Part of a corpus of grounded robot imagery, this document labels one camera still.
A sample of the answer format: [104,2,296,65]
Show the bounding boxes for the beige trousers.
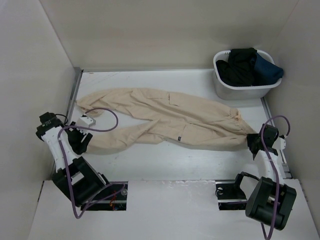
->
[76,88,255,154]

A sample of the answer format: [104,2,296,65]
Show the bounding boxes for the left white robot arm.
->
[36,112,112,207]

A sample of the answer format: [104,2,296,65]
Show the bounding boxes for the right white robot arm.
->
[245,124,297,231]

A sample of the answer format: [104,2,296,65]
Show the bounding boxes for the white plastic basket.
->
[212,47,284,100]

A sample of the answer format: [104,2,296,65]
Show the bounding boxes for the navy blue garment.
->
[251,53,284,86]

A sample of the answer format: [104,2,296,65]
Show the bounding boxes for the black garment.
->
[216,47,257,87]

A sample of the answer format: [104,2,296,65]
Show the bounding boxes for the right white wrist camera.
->
[272,135,286,151]

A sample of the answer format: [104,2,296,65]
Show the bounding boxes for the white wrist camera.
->
[75,115,96,128]
[272,135,286,151]

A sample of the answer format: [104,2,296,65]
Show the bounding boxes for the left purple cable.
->
[57,107,126,220]

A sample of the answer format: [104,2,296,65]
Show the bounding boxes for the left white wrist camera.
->
[75,115,96,128]

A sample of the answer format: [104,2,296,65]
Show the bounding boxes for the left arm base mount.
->
[86,181,128,211]

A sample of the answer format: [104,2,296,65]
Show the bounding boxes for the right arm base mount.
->
[215,180,247,211]

